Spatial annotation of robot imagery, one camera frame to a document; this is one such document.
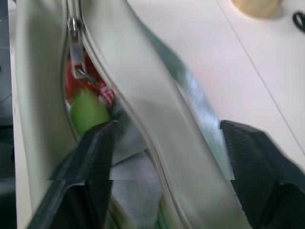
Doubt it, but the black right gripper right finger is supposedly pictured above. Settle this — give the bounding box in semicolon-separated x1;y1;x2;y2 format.
219;120;305;229

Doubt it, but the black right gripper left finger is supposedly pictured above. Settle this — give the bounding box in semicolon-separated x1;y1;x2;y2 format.
25;121;118;229

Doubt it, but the green plush keychain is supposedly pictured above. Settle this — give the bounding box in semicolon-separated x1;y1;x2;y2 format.
64;54;115;137

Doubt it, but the pale green zip pouch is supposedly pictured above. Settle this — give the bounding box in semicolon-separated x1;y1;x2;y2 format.
14;0;253;229

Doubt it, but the beige round object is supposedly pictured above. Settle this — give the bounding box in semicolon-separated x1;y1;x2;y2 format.
230;0;285;19

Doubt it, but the black cable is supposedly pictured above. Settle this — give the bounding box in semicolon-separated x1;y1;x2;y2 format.
292;11;305;33

